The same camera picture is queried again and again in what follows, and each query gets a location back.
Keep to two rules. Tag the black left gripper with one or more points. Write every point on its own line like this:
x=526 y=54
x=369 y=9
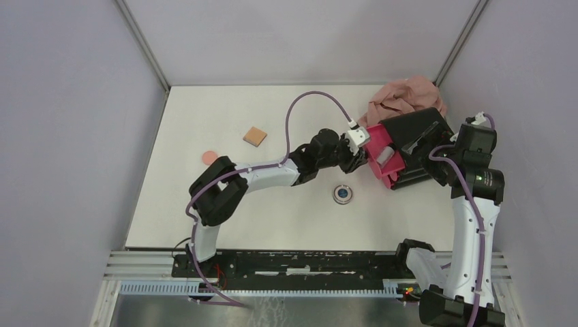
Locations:
x=354 y=161

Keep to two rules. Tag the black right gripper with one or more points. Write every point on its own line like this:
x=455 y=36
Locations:
x=442 y=175

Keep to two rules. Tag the pink top drawer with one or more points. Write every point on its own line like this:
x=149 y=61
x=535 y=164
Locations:
x=380 y=139

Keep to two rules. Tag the black drawer organizer case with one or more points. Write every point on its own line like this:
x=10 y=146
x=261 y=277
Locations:
x=404 y=131

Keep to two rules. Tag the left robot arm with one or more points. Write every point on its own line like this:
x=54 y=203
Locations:
x=217 y=192

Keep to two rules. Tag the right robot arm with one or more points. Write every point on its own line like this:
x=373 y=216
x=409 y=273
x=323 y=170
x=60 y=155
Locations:
x=460 y=294

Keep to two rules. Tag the square tan makeup sponge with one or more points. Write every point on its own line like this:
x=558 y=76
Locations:
x=254 y=136

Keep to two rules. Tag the round clear powder jar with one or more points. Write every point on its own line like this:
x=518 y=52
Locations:
x=342 y=194

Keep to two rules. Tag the pink crumpled cloth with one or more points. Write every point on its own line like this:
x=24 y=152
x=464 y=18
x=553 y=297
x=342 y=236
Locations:
x=401 y=97

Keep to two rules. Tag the round pink powder puff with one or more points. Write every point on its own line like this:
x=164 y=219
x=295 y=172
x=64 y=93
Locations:
x=209 y=157

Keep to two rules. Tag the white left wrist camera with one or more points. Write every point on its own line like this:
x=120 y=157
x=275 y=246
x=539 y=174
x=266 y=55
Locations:
x=357 y=137

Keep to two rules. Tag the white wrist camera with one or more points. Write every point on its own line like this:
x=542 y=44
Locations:
x=357 y=137
x=481 y=118

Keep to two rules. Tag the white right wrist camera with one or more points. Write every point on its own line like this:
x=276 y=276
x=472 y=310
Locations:
x=481 y=118

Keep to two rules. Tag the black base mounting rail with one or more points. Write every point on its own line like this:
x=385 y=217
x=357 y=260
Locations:
x=260 y=270

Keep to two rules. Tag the aluminium frame rail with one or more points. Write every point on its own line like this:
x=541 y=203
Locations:
x=162 y=287

